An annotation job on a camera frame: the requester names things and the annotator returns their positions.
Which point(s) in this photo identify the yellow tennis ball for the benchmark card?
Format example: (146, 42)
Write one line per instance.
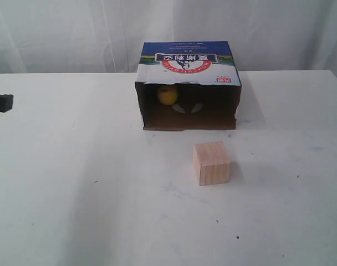
(167, 95)

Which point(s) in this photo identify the white backdrop curtain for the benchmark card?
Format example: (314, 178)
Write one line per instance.
(107, 36)

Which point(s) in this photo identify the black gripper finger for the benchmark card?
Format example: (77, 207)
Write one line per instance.
(6, 102)

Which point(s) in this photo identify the blue white cardboard box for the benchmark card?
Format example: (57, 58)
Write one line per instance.
(209, 86)

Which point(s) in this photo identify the light wooden cube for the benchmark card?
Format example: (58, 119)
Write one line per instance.
(211, 163)

